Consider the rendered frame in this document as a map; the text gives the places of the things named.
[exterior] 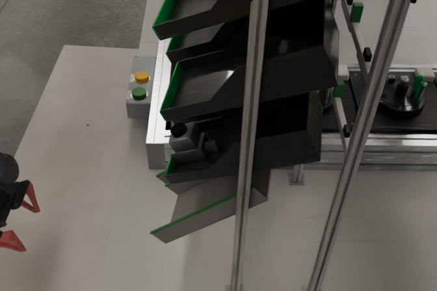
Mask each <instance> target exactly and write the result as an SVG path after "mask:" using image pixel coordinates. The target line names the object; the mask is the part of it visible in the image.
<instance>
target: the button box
mask: <svg viewBox="0 0 437 291"><path fill-rule="evenodd" d="M156 60H157V57H138V56H134V57H133V65H132V68H131V76H130V80H129V87H128V91H127V98H126V109H127V117H128V118H149V117H150V107H151V102H152V92H153V82H154V76H155V66H156ZM139 71H145V72H147V73H148V75H149V79H148V80H147V81H146V82H137V81H136V80H135V74H136V73H137V72H139ZM138 87H141V88H145V89H146V97H144V98H142V99H135V98H134V97H133V96H132V91H133V89H135V88H138Z"/></svg>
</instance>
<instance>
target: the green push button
mask: <svg viewBox="0 0 437 291"><path fill-rule="evenodd" d="M132 96H133V97H134V98H135V99H142V98H144V97H146V89H145V88H141V87H138V88H135V89H133V91H132Z"/></svg>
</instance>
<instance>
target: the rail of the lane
mask: <svg viewBox="0 0 437 291"><path fill-rule="evenodd" d="M170 40H171V38H168V39H165V40H159V45H158V50H157V60H156V66H155V76H154V82H153V92H152V102H151V107H150V117H149V123H148V133H147V139H146V149H147V155H148V165H149V169H166V161H165V147H164V139H165V131H169V128H170V122H169V121H168V122H166V121H165V120H164V119H163V117H162V115H161V114H160V113H159V110H160V108H161V105H162V102H163V99H164V97H165V94H166V91H167V88H168V85H169V83H170V80H171V77H172V74H173V72H174V68H175V63H171V62H170V61H169V59H168V57H167V56H166V54H165V53H166V50H167V48H168V45H169V43H170Z"/></svg>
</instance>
